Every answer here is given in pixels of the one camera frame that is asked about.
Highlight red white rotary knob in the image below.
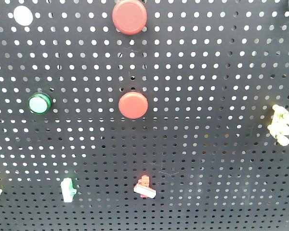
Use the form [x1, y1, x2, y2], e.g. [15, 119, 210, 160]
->
[133, 175, 157, 199]

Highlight green white rotary knob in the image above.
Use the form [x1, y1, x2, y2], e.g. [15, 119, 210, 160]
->
[60, 178, 77, 203]

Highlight lower red round button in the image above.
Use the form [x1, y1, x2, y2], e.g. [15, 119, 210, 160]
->
[118, 91, 148, 119]

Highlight red round button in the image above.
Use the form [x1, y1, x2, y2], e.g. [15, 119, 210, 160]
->
[118, 91, 148, 119]
[112, 0, 147, 35]

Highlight black perforated pegboard panel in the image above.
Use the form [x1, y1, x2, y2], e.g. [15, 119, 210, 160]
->
[0, 0, 289, 231]

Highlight upper red round button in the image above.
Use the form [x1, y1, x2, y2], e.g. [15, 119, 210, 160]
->
[112, 0, 147, 35]

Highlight green round push button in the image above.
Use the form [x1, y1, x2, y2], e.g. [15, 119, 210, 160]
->
[27, 92, 52, 115]

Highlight yellow lever switch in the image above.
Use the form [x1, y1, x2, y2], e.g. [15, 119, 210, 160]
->
[267, 104, 289, 146]

